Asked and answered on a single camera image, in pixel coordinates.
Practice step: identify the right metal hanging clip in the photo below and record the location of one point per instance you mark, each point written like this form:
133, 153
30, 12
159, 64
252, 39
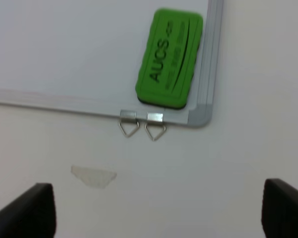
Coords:
155, 126

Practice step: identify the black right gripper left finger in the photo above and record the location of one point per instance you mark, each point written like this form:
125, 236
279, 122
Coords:
31, 215

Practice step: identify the metal hanging clip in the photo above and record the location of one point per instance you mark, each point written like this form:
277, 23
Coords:
128, 123
155, 126

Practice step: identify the clear tape scrap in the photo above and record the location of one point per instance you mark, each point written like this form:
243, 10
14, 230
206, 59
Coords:
95, 178

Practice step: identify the left metal hanging clip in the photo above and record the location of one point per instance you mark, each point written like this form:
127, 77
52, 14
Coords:
128, 123

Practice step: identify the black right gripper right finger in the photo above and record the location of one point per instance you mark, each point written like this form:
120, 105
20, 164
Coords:
279, 216

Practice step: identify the white aluminium-framed whiteboard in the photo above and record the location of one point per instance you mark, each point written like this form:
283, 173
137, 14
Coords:
84, 56

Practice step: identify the green foam whiteboard eraser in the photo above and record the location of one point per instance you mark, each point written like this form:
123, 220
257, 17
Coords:
168, 64

